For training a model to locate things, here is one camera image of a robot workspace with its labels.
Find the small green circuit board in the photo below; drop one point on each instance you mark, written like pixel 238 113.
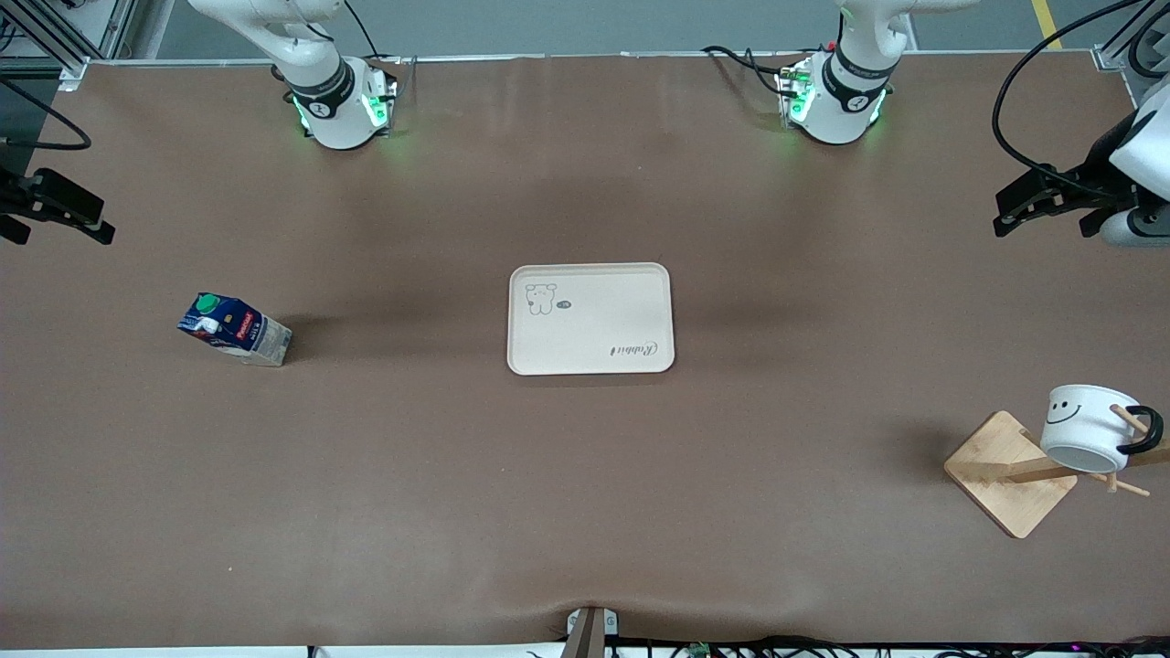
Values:
pixel 700 651

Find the blue milk carton green cap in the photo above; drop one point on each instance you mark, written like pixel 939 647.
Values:
pixel 233 329

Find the beige rectangular tray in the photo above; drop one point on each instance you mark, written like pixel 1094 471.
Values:
pixel 594 329

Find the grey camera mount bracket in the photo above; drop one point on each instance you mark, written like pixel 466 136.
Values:
pixel 590 631

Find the wooden mug stand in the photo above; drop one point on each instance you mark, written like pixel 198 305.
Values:
pixel 1010 475

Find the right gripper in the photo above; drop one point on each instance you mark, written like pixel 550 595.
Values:
pixel 7 198

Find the aluminium frame with diagonal bars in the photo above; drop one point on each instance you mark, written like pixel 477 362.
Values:
pixel 73 73

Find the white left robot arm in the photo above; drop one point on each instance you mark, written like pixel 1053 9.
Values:
pixel 845 105

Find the silver table edge rail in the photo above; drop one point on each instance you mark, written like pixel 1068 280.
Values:
pixel 137 62

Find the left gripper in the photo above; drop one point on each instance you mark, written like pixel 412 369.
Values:
pixel 1093 174

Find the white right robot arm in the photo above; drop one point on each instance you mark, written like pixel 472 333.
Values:
pixel 338 110

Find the aluminium frame corner post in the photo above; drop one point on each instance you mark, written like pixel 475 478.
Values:
pixel 1111 57

